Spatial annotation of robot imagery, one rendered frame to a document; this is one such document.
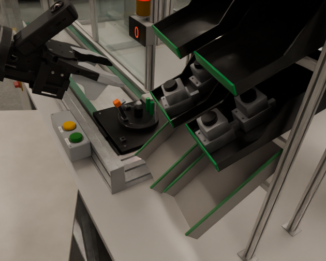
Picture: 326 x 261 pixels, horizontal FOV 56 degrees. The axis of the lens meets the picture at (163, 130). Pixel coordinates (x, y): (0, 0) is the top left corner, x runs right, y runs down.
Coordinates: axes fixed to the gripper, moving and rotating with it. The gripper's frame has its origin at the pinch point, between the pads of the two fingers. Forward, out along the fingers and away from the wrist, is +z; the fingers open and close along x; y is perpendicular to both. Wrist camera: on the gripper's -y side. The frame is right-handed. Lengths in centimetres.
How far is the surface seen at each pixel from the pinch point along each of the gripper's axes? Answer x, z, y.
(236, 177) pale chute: 16.7, 29.0, 9.6
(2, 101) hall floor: -223, 5, 142
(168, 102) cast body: 3.4, 12.6, 2.1
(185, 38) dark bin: 1.3, 10.4, -11.1
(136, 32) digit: -48, 22, 2
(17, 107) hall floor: -208, 17, 137
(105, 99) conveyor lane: -53, 24, 32
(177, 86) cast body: 2.6, 13.4, -1.5
